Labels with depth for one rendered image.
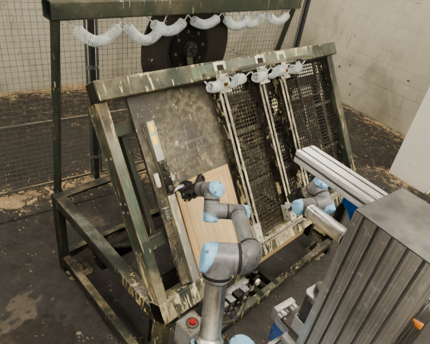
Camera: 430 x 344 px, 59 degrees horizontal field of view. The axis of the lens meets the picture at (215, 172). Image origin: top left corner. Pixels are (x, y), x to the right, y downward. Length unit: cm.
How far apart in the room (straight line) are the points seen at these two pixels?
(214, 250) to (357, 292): 50
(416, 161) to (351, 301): 454
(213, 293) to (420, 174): 458
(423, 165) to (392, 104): 197
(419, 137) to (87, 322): 449
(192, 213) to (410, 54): 558
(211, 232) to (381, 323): 133
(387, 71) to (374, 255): 636
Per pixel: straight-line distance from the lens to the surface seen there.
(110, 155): 196
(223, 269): 142
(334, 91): 345
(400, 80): 728
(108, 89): 195
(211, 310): 152
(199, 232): 229
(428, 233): 119
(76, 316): 327
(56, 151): 274
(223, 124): 241
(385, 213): 118
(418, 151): 569
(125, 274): 245
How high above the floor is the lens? 265
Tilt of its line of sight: 33 degrees down
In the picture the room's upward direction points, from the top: 10 degrees clockwise
